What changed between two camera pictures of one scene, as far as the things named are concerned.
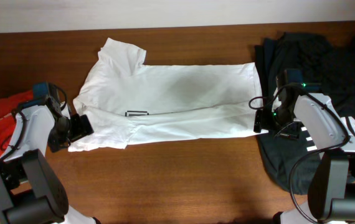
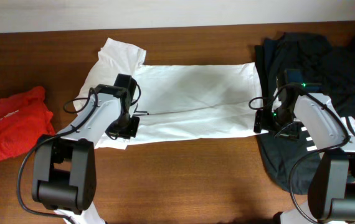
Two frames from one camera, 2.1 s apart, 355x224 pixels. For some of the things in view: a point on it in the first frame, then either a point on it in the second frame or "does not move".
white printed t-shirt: [129, 101] does not move
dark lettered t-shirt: [344, 70] does not move
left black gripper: [82, 125] -> [130, 131]
